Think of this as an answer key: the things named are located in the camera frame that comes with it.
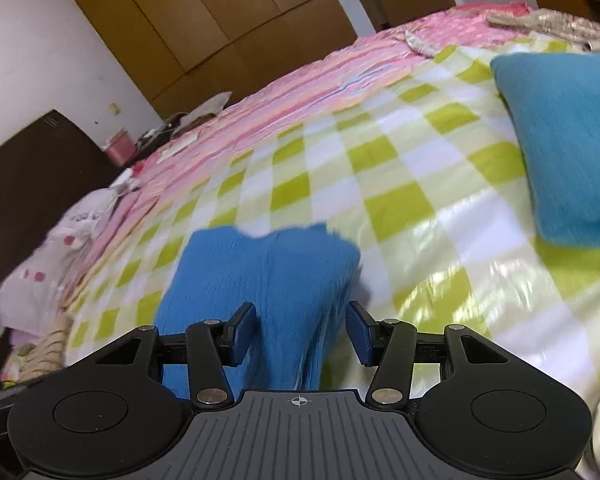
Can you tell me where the pink floral quilt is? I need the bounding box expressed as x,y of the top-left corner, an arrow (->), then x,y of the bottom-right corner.
355,2 -> 536,56

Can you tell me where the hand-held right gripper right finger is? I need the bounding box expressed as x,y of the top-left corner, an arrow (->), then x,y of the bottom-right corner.
346,300 -> 518,411

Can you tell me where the white paper sheet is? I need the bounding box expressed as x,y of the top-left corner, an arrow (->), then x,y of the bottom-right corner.
159,132 -> 201,161

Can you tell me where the dark brown headboard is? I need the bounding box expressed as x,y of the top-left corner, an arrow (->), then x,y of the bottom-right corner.
0,109 -> 126,391

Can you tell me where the teal cloth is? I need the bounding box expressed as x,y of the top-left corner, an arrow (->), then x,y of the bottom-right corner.
490,52 -> 600,250

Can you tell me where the striped beige cloth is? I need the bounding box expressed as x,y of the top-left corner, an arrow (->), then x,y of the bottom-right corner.
10,315 -> 73,386

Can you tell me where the wooden wardrobe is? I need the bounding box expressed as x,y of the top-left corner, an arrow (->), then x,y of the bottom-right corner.
55,0 -> 358,121

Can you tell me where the white plastic bag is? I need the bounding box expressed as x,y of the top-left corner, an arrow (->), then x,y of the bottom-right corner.
175,91 -> 233,131

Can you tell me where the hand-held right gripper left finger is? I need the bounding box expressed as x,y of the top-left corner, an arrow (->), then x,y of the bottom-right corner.
75,302 -> 258,409

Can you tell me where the beige patterned cloth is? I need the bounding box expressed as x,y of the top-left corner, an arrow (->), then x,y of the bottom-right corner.
486,8 -> 600,53

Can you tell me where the white pillow with pink dots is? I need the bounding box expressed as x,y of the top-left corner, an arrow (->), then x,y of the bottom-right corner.
0,190 -> 131,336

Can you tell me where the green checked plastic sheet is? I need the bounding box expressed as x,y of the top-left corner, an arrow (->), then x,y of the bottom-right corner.
62,35 -> 600,480

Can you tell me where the blue knitted sweater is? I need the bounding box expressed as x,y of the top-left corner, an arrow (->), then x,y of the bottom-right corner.
152,223 -> 362,401

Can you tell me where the pink striped bedspread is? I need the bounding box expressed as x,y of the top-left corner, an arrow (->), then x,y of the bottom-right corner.
60,35 -> 461,306

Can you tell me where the pink bin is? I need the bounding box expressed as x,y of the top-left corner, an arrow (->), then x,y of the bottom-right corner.
102,130 -> 136,167

